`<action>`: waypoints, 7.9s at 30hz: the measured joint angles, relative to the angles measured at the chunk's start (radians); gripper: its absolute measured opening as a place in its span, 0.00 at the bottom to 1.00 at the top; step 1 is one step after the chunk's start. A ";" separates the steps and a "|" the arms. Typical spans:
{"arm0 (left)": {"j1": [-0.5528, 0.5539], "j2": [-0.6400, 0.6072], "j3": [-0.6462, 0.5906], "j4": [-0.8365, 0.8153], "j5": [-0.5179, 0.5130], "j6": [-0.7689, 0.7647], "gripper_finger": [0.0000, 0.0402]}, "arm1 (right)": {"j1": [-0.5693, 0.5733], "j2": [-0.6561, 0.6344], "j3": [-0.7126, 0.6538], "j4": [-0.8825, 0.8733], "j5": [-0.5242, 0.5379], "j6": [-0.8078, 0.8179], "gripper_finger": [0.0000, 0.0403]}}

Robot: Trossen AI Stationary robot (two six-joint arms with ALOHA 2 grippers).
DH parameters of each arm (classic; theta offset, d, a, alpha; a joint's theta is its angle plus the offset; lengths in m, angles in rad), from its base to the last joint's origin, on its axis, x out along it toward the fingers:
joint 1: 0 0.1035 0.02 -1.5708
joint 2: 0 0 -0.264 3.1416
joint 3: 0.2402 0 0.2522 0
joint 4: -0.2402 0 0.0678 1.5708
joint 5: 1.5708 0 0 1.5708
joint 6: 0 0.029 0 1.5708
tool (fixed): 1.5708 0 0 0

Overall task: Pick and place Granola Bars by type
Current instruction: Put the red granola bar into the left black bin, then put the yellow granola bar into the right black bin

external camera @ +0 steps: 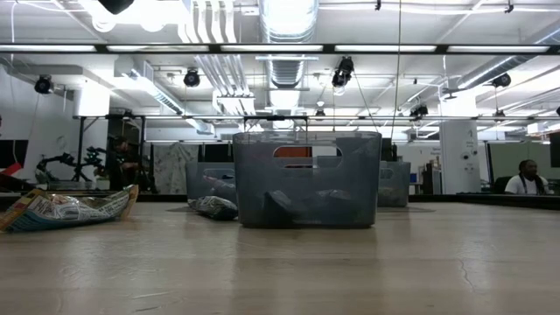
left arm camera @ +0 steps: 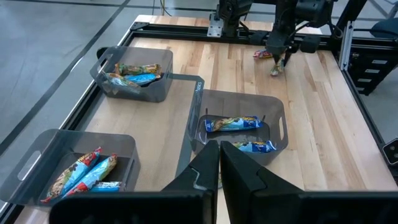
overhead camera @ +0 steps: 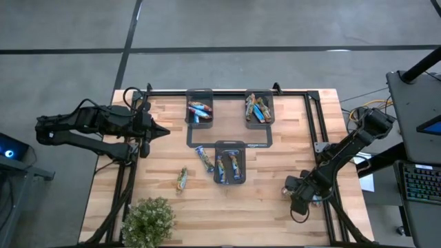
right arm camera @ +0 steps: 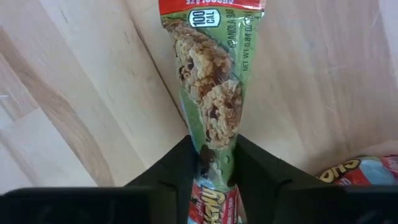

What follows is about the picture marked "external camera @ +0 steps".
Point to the white ceiling pipes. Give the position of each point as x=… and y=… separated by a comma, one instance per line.
x=223, y=79

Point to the orange-ended granola bar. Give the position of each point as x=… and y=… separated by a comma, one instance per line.
x=65, y=210

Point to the grey partition wall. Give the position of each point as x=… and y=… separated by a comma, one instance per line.
x=507, y=159

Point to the person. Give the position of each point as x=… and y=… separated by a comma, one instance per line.
x=527, y=184
x=122, y=164

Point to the black ceiling spotlight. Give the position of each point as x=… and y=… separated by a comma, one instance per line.
x=501, y=80
x=44, y=84
x=343, y=72
x=418, y=111
x=191, y=79

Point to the black top beam with lights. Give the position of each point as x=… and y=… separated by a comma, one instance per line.
x=328, y=48

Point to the black office chair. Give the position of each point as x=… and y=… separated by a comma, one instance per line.
x=499, y=186

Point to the silver ventilation duct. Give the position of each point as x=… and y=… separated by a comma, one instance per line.
x=286, y=70

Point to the orange panel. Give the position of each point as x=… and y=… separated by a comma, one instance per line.
x=291, y=152

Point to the white pillar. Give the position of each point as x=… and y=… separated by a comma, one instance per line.
x=459, y=153

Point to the black monitor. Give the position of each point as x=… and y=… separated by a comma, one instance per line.
x=13, y=153

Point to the marbled grey sheet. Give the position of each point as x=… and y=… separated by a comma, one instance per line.
x=172, y=168

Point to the green oatmeal granola bar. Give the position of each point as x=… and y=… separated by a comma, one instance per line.
x=216, y=207

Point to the blue green granola bar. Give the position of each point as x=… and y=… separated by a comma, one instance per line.
x=280, y=210

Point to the red object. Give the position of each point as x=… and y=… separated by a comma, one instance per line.
x=11, y=170

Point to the black background rig frame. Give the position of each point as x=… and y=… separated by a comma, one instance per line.
x=80, y=149

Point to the grey translucent plastic bin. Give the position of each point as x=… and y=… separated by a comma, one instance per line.
x=197, y=184
x=350, y=166
x=396, y=184

